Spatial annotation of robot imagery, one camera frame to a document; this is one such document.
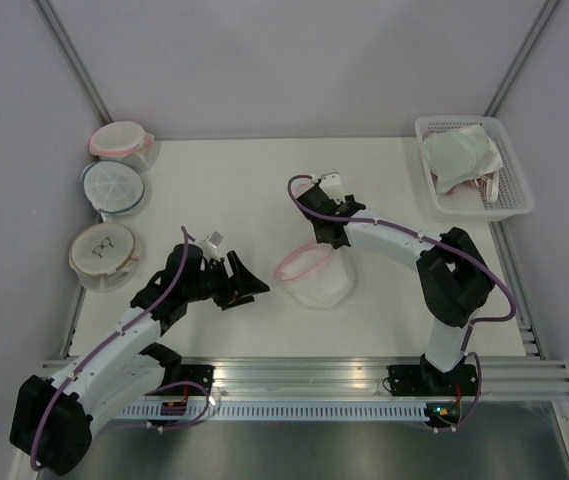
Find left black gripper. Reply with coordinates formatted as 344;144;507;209
183;251;269;312

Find pink-zip white laundry bag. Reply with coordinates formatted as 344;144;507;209
274;243;356;309

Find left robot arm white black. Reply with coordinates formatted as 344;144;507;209
9;242;270;475

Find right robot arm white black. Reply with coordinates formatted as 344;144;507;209
294;182;495;395

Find beige-trim round laundry bag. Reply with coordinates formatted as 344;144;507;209
68;223;139;292

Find pale green bra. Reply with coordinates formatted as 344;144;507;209
424;131;490;193

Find blue-trim round laundry bag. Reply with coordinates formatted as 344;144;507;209
80;160;149;222

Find white cream bra in basket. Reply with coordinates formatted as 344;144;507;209
423;125;504;203

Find pink-trim laundry bag rear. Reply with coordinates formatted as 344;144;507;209
88;121;158;173

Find white plastic basket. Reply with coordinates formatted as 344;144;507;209
415;115;534;222

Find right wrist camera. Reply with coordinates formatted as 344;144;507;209
316;172;346;204

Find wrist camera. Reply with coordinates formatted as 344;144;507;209
197;231;223;261
316;172;346;204

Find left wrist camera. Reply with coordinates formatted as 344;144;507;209
197;231;223;261

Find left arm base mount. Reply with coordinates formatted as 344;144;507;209
147;364;215;397

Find aluminium rail front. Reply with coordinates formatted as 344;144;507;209
183;356;569;401

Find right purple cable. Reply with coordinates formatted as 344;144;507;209
286;173;517;326

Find purple cable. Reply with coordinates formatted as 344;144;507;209
28;225;200;471
286;173;517;326

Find white slotted cable duct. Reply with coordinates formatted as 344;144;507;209
117;400;428;422

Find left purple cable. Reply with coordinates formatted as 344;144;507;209
28;225;200;471

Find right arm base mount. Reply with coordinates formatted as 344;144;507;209
387;364;478;397

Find right corner aluminium post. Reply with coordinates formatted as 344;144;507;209
484;0;564;117

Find corner aluminium post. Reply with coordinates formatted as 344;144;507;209
32;0;113;125
484;0;564;117

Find left corner aluminium post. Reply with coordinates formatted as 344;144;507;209
32;0;113;125

